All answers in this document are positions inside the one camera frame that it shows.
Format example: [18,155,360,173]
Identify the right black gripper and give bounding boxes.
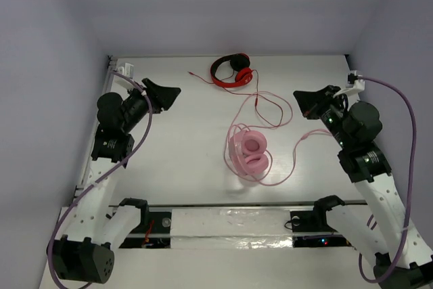
[293,85,352,149]

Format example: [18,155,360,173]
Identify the pink headphone cable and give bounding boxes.
[223,90,334,187]

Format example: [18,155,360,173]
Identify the pink headphones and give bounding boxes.
[228,129,269,177]

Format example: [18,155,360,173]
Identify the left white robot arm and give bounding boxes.
[47,79,181,288]

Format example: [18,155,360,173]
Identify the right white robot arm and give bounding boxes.
[294,85,432,288]

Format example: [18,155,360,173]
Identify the red black headphones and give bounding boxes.
[210,53,253,88]

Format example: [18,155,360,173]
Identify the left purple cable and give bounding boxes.
[47,71,154,289]

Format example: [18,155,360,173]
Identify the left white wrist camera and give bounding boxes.
[114,62,135,90]

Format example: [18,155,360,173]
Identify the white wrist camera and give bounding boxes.
[334,70,365,98]
[114,62,135,90]

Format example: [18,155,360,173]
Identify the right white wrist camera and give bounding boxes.
[334,70,365,98]

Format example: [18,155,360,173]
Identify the red headphone cable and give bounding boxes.
[187,68,284,128]

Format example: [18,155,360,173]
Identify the aluminium rail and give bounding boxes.
[108,200,368,209]

